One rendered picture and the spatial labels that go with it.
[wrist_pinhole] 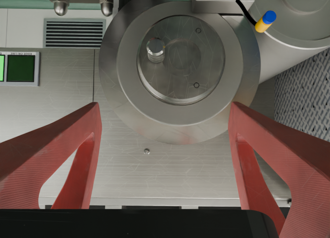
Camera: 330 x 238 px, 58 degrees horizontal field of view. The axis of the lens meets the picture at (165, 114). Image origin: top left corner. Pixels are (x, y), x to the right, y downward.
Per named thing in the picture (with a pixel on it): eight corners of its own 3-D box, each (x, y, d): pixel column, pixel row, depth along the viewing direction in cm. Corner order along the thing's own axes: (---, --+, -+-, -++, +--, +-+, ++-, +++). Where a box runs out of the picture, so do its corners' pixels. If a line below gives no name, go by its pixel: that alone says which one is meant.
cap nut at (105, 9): (115, -10, 59) (114, 13, 59) (118, -1, 63) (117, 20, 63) (96, -10, 59) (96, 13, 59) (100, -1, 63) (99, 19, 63)
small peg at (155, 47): (164, 55, 22) (146, 54, 22) (164, 64, 25) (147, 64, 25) (165, 37, 22) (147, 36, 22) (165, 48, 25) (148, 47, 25)
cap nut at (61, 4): (67, -10, 59) (66, 12, 59) (72, -2, 63) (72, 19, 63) (48, -11, 59) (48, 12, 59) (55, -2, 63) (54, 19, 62)
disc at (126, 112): (270, -4, 28) (250, 155, 26) (268, -2, 28) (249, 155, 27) (112, -27, 28) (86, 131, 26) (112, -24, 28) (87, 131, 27)
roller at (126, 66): (251, 10, 27) (235, 134, 26) (207, 70, 53) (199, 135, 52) (126, -9, 27) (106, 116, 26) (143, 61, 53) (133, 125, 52)
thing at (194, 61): (224, 103, 25) (134, 99, 25) (220, 105, 27) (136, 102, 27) (227, 15, 25) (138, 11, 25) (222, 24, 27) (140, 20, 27)
